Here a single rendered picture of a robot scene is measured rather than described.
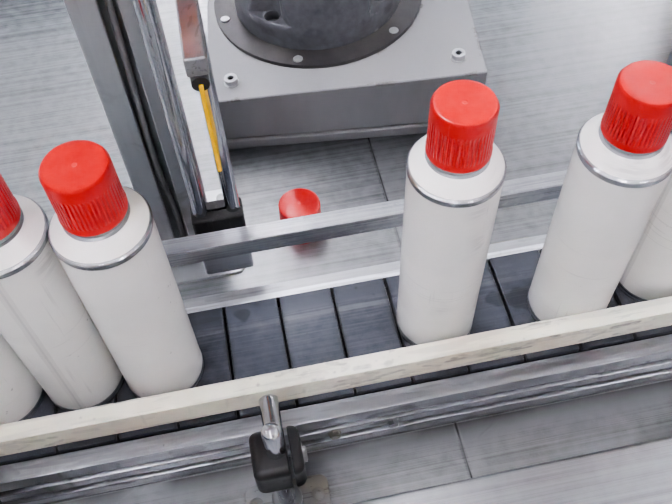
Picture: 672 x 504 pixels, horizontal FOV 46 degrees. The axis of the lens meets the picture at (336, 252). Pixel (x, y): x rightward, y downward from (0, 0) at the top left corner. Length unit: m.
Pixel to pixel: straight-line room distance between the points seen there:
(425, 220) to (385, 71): 0.28
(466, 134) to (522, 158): 0.34
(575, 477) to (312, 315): 0.20
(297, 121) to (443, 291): 0.27
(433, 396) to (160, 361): 0.17
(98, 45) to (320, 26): 0.25
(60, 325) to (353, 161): 0.33
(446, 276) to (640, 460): 0.17
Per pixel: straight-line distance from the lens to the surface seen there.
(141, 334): 0.46
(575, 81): 0.79
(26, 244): 0.42
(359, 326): 0.55
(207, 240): 0.49
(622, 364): 0.57
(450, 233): 0.43
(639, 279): 0.57
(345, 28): 0.70
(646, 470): 0.53
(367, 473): 0.56
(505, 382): 0.54
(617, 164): 0.43
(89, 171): 0.38
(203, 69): 0.34
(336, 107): 0.69
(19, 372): 0.53
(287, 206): 0.63
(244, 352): 0.54
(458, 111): 0.38
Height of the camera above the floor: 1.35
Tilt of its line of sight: 55 degrees down
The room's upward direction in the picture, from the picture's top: 3 degrees counter-clockwise
